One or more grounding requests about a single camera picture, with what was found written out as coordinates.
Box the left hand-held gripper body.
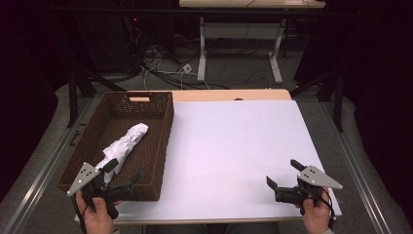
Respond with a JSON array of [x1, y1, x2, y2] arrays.
[[66, 162, 134, 220]]

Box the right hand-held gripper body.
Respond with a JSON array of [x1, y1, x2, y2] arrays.
[[274, 165, 344, 216]]

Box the brown woven basket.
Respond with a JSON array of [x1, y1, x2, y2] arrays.
[[57, 91, 175, 202]]

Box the white shorts with black waistband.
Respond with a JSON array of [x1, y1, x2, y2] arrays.
[[94, 122, 150, 184]]

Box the person's right hand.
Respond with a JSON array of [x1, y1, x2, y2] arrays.
[[294, 195, 335, 234]]

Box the person's left hand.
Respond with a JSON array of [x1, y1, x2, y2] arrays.
[[75, 189, 122, 234]]

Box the black metal stand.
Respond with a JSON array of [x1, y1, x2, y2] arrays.
[[289, 69, 345, 133], [66, 69, 126, 129]]

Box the white desk with metal legs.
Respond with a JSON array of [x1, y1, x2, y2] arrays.
[[178, 0, 326, 85]]

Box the black metal crossbar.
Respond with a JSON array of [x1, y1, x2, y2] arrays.
[[48, 7, 363, 19]]

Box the right hand-held gripper black cable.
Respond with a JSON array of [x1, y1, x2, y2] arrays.
[[319, 188, 337, 230]]

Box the hand-held gripper black cable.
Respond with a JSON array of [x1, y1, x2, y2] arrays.
[[319, 188, 337, 230], [71, 194, 90, 234]]

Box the left hand-held gripper black cable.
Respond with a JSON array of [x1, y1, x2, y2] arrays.
[[71, 194, 90, 234]]

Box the aluminium floor rail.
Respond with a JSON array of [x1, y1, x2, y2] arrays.
[[319, 100, 395, 234], [0, 97, 96, 234]]

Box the bundle of floor cables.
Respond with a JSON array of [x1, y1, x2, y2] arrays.
[[123, 16, 228, 91]]

